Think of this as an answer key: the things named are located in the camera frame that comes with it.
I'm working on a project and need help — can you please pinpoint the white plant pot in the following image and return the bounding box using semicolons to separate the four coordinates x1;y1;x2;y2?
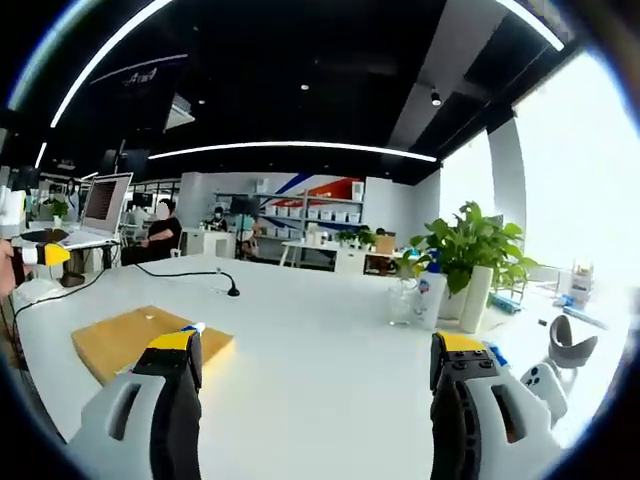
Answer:
438;284;469;322

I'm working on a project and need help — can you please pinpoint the white bottle blue label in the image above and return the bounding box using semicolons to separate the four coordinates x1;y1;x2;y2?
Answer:
416;249;449;331

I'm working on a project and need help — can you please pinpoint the black oval pad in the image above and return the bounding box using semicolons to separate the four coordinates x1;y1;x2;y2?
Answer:
22;228;72;245

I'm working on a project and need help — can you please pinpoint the clear glass vase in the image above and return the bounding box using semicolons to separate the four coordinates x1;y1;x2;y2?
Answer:
387;278;420;328

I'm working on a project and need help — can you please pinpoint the white ceiling air conditioner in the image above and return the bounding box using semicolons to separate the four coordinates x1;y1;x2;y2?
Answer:
164;92;196;132

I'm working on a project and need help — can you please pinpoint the black laptop stand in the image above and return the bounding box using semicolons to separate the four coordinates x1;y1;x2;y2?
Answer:
58;239;122;290

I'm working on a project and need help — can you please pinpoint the long white background desk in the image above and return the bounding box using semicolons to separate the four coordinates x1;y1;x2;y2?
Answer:
281;239;407;276

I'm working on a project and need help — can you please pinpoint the long linear ceiling light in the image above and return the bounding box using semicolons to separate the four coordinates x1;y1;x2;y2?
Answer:
148;141;439;164

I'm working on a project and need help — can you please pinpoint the white cylinder vase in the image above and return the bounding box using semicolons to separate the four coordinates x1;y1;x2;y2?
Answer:
459;264;495;335

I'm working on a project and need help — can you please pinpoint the black gooseneck table cable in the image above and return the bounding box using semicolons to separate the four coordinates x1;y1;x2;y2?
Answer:
130;262;243;299

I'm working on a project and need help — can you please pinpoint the white counter cabinet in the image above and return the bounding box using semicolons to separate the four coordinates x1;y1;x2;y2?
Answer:
180;227;237;260

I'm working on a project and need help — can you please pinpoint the black monitor on tripod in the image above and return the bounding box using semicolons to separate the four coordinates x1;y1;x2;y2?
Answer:
230;196;262;216

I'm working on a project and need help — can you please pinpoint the blue flat packet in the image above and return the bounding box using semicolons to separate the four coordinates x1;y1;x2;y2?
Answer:
489;293;525;315

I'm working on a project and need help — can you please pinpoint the hanging dark monitor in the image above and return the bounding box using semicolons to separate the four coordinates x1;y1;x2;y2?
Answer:
88;52;190;87

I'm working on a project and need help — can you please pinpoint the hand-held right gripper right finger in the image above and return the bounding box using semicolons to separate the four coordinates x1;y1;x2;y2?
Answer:
429;329;569;480

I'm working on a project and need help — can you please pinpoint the curved ceiling light strip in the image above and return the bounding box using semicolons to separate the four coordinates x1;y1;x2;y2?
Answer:
49;0;174;129

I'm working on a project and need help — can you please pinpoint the blue white packet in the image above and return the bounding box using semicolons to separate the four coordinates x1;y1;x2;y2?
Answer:
482;341;512;370

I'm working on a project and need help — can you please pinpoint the person's left hand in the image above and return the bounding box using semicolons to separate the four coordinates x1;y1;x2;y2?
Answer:
0;238;34;297

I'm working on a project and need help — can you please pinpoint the white laptop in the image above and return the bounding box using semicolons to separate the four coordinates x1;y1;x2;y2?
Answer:
63;172;135;247

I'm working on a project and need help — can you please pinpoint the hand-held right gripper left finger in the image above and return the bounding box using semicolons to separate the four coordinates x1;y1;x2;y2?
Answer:
64;328;205;480

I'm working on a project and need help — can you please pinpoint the metal shelf of white bins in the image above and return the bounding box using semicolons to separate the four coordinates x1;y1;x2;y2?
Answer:
214;189;366;241

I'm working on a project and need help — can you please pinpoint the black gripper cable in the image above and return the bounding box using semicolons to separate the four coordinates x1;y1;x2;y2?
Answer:
2;282;96;374

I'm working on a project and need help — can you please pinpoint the green leafy plant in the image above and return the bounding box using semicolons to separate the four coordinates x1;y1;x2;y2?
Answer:
399;200;542;301

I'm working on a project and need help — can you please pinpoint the small wooden board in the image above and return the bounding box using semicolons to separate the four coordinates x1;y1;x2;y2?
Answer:
71;304;236;387

